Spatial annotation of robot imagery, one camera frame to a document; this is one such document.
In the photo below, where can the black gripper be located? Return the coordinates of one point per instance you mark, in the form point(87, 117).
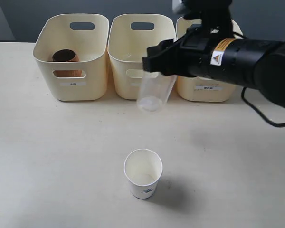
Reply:
point(206, 54)

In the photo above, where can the clear plastic bottle white cap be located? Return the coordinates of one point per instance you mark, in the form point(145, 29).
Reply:
point(154, 91)

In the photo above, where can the brown wooden cup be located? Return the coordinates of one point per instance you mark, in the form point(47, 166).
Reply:
point(66, 55)

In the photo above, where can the white paper cup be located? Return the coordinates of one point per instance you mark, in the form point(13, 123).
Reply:
point(143, 168)

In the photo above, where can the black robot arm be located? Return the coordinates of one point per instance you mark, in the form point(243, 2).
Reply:
point(256, 64)

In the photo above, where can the middle cream plastic bin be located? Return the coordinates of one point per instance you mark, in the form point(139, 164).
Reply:
point(130, 36)

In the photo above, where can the cream plastic bin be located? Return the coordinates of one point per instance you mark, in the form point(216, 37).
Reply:
point(87, 35)
point(130, 36)
point(200, 89)

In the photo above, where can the right cream plastic bin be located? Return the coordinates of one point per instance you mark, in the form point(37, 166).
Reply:
point(200, 89)

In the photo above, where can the left cream plastic bin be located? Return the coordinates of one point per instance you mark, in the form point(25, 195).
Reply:
point(87, 35)

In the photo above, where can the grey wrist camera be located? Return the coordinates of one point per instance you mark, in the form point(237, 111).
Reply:
point(215, 16)

